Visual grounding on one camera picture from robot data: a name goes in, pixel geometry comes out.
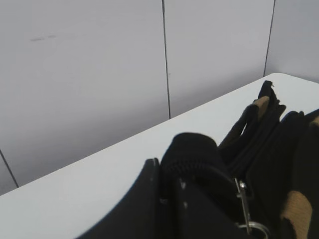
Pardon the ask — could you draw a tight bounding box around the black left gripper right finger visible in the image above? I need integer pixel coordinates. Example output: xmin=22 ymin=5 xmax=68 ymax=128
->
xmin=173 ymin=178 xmax=247 ymax=239

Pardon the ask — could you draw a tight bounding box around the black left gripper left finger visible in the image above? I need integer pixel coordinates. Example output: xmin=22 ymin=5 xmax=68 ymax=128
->
xmin=82 ymin=158 xmax=160 ymax=239

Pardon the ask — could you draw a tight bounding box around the silver zipper pull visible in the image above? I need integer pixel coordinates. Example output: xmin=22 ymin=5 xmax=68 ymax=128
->
xmin=234 ymin=178 xmax=271 ymax=239

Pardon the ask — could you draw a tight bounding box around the black fabric bag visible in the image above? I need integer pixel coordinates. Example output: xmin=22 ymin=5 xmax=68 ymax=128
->
xmin=156 ymin=81 xmax=319 ymax=239

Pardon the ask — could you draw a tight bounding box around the tan bag handle strap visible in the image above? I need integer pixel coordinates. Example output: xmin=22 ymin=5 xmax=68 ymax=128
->
xmin=280 ymin=190 xmax=313 ymax=239

